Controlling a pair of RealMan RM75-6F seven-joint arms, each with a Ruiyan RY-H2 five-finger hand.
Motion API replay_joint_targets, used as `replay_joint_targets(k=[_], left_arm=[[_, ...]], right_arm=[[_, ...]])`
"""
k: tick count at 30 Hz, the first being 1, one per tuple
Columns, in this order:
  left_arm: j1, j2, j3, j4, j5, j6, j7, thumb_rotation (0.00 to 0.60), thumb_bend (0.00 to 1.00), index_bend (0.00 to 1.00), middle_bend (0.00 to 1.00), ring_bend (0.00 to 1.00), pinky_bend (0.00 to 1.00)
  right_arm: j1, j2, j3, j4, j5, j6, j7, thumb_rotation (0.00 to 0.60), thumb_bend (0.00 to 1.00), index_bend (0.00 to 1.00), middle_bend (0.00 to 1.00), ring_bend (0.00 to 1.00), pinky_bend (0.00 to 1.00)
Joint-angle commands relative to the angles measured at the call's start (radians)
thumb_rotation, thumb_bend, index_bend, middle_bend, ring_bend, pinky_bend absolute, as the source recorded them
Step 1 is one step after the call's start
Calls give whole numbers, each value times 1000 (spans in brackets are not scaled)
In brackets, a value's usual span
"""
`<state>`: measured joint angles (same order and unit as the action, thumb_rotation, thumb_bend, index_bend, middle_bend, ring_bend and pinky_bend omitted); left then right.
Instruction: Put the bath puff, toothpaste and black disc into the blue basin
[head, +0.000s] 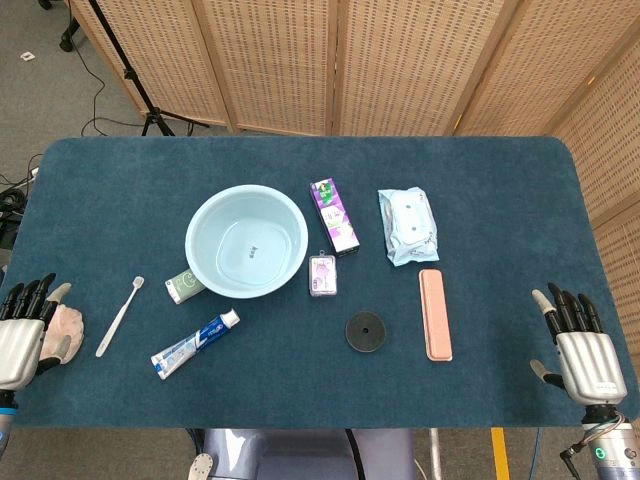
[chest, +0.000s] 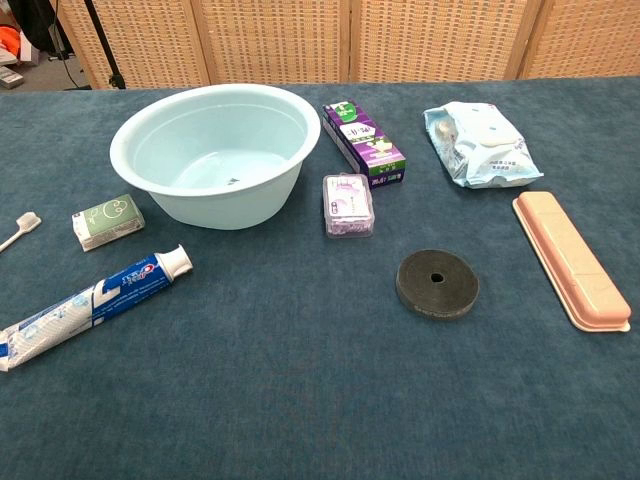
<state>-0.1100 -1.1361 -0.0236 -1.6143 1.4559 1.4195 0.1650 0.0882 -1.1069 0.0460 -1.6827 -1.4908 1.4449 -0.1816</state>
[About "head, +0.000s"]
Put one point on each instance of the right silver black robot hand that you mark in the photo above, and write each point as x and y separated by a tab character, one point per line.
590	365

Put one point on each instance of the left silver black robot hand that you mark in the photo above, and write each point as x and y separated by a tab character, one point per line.
20	350

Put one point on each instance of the pink bath sponge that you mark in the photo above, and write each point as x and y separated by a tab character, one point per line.
65	325

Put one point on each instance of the blue white toothpaste tube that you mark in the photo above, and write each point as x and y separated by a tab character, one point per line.
190	345

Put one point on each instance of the black tape roll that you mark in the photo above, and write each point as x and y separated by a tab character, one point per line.
372	340

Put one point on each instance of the right lavender robot arm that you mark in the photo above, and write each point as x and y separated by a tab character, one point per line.
617	450

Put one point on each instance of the light blue plastic basin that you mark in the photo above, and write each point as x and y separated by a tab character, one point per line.
220	215

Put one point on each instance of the purple white carton box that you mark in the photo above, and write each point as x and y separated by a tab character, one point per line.
334	220

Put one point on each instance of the white toothbrush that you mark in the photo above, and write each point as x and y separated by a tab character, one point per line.
120	315

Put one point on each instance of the yellow floor tape strip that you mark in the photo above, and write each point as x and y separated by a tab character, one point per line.
500	455

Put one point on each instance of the pink toothbrush case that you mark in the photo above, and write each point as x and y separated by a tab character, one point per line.
436	315

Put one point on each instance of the green white soap box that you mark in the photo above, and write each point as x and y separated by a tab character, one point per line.
182	287

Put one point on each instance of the metal table leg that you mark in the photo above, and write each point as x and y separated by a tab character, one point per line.
436	455

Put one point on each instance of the light blue wet wipes pack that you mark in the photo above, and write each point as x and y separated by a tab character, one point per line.
410	225

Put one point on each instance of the clear purple floss pick box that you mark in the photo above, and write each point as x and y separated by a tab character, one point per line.
324	275

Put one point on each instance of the dark blue table mat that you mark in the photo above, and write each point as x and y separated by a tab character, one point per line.
300	390

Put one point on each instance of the black tripod stand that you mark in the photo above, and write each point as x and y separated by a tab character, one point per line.
131	75

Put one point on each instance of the lavender robot torso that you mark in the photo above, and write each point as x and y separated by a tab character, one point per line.
300	455

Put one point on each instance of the black caster foot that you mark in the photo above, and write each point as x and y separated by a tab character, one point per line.
67	42

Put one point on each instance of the wicker folding screen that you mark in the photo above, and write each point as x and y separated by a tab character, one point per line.
400	60

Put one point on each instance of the white perforated bracket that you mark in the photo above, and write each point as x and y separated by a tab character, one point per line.
200	467

